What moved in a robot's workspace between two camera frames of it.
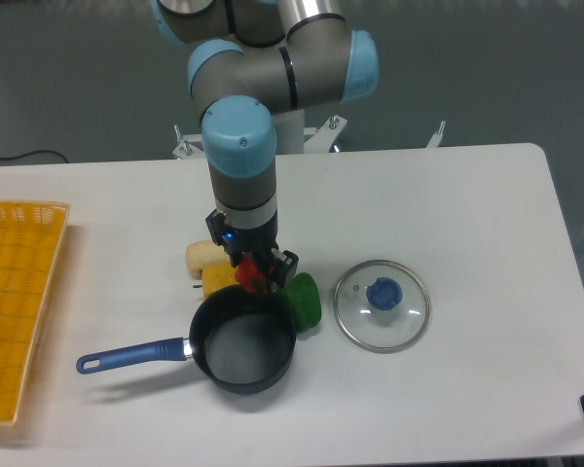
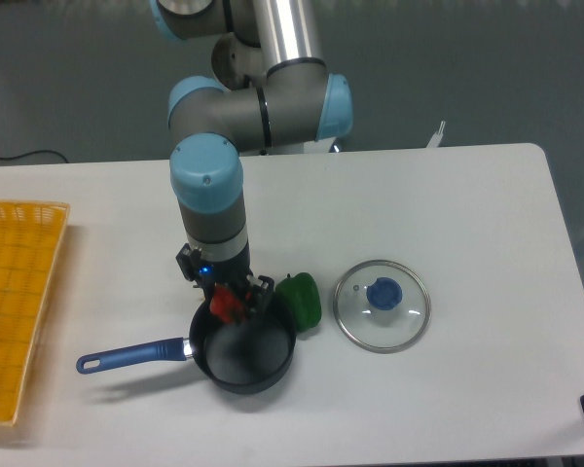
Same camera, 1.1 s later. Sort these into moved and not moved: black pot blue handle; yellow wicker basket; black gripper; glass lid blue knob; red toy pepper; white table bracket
Moved: red toy pepper; black gripper
Not moved: white table bracket; black pot blue handle; glass lid blue knob; yellow wicker basket
